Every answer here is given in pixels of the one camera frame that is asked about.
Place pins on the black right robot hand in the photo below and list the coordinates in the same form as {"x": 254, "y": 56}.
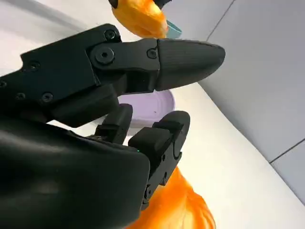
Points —
{"x": 59, "y": 171}

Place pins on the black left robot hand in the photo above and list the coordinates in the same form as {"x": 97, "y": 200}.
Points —
{"x": 114, "y": 3}

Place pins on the orange and white toy bread roll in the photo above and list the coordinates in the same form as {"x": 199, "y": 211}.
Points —
{"x": 140, "y": 16}
{"x": 181, "y": 210}

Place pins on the pale green mug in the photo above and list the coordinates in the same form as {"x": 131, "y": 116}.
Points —
{"x": 174, "y": 28}

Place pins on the lilac plate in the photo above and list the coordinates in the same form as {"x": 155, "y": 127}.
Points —
{"x": 152, "y": 105}

